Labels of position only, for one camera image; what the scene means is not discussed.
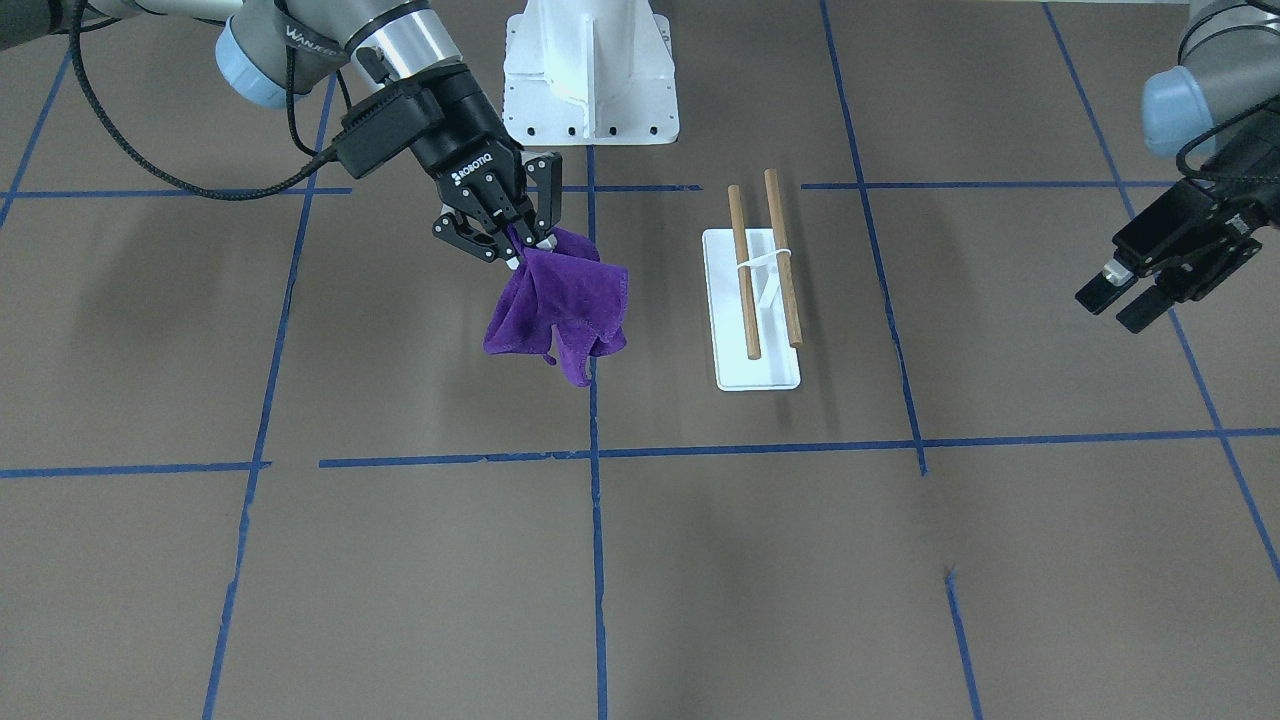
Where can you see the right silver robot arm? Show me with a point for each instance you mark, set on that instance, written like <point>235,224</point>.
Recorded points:
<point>272,53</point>

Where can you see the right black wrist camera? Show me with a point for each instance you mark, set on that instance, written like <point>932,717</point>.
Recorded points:
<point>384,124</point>

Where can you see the white rack with wooden bars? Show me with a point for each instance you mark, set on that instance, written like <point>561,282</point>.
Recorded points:
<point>755,327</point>

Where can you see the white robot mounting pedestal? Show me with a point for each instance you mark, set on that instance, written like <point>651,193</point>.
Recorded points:
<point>579,73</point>

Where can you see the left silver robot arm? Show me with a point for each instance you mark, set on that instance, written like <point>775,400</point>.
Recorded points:
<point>1215,114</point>

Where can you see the purple towel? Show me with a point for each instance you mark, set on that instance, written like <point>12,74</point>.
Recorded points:
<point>565,305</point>

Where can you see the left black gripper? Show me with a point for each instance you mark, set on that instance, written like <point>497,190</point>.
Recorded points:
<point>1222,243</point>

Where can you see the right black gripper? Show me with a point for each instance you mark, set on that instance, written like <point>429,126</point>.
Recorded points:
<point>468,143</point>

